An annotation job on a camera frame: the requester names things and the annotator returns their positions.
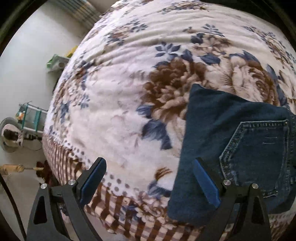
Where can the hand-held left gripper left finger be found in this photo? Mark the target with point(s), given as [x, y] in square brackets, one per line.
[91, 183]

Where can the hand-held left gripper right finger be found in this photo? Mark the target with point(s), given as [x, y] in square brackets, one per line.
[207, 184]

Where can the blue denim pants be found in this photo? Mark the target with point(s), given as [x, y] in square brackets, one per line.
[208, 129]

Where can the floral bed blanket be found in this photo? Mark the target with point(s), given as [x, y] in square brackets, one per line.
[115, 111]

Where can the straw hand broom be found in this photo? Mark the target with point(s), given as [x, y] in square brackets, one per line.
[13, 168]

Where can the teal storage rack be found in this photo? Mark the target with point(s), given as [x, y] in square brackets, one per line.
[32, 118]

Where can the standing fan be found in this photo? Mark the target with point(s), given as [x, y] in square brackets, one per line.
[10, 136]

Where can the green and white package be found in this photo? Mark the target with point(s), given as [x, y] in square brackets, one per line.
[62, 64]

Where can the green packet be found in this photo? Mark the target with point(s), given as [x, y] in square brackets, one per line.
[53, 61]

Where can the yellow box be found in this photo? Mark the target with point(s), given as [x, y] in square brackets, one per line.
[72, 51]

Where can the grey striped curtain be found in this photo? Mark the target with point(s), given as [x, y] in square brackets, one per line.
[81, 10]

